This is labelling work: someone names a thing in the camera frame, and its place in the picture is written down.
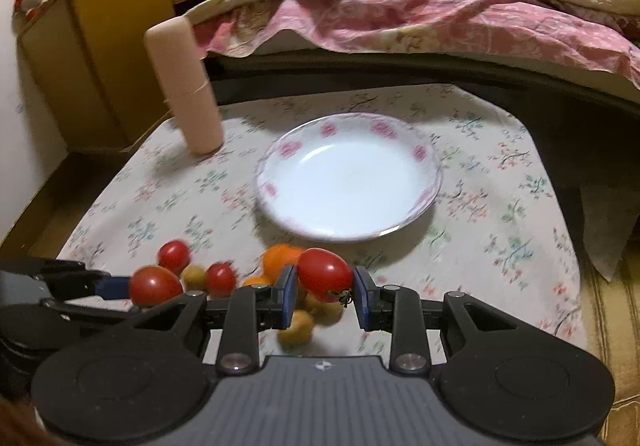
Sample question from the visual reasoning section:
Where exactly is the wooden bedside cabinet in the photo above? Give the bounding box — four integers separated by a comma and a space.
17, 0, 204, 154

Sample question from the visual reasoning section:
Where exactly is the white floral plate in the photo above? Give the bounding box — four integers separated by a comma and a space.
255, 112, 442, 244

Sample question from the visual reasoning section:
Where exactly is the red cherry tomato with stem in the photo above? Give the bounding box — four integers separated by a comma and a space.
205, 262, 236, 299

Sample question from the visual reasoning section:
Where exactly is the dark bed frame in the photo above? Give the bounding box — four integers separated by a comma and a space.
204, 50, 639, 190

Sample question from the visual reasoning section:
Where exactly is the floral tablecloth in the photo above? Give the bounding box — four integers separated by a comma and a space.
61, 84, 587, 346

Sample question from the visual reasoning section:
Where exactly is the brown longan fruit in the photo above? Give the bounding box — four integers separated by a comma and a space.
180, 264, 206, 291
304, 293, 344, 327
278, 310, 314, 348

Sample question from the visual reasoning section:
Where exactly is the pink floral bedsheet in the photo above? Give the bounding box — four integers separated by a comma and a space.
194, 0, 639, 100

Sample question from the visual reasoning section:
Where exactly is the orange mandarin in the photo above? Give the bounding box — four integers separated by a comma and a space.
242, 275, 273, 287
262, 244, 305, 284

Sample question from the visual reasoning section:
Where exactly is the small red cherry tomato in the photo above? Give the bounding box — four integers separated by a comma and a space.
295, 248, 354, 306

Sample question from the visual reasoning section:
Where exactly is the large red tomato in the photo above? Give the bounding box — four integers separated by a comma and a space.
128, 265, 183, 307

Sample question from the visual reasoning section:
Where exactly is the pink ribbed bottle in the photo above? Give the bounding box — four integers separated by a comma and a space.
144, 16, 224, 154

